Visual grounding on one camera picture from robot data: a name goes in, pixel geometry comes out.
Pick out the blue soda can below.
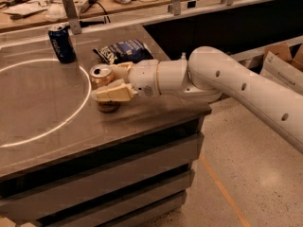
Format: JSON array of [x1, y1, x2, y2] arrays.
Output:
[[48, 25, 76, 63]]

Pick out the metal bracket post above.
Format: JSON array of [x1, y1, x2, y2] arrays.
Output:
[[62, 0, 81, 35]]

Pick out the orange soda can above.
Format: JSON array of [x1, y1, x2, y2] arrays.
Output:
[[89, 64, 120, 113]]

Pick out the clear bottle right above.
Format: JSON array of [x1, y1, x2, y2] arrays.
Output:
[[181, 52, 187, 60]]

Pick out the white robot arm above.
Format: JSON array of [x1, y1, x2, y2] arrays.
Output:
[[91, 46, 303, 152]]

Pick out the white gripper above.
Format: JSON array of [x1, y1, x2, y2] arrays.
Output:
[[91, 60, 160, 102]]

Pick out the blue chip bag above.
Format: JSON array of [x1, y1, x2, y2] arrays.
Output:
[[93, 40, 153, 64]]

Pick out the white paper sheet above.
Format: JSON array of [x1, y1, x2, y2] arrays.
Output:
[[3, 3, 47, 15]]

